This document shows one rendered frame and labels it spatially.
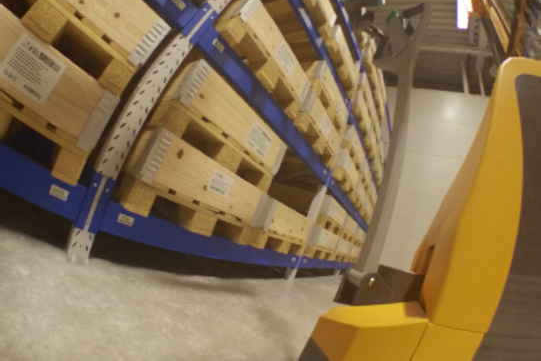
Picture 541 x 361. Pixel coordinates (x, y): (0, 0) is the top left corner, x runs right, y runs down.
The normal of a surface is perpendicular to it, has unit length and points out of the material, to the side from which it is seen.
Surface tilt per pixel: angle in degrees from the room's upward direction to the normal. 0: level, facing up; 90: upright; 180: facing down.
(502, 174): 90
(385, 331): 90
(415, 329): 90
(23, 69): 90
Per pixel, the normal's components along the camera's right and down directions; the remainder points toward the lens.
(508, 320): -0.49, -0.43
